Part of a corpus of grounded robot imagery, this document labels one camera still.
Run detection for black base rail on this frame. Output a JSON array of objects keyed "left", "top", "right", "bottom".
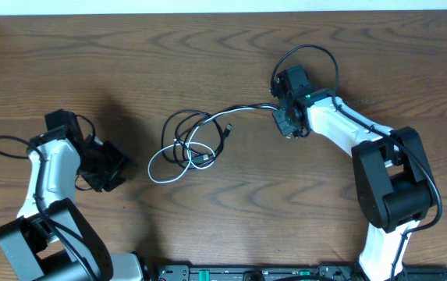
[{"left": 156, "top": 264, "right": 447, "bottom": 281}]

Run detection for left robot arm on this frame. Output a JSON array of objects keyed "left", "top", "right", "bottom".
[{"left": 0, "top": 109, "right": 150, "bottom": 281}]

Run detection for white USB cable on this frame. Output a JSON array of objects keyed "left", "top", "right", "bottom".
[{"left": 147, "top": 105, "right": 281, "bottom": 185}]

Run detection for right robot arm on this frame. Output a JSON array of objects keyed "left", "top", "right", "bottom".
[{"left": 270, "top": 66, "right": 442, "bottom": 280}]

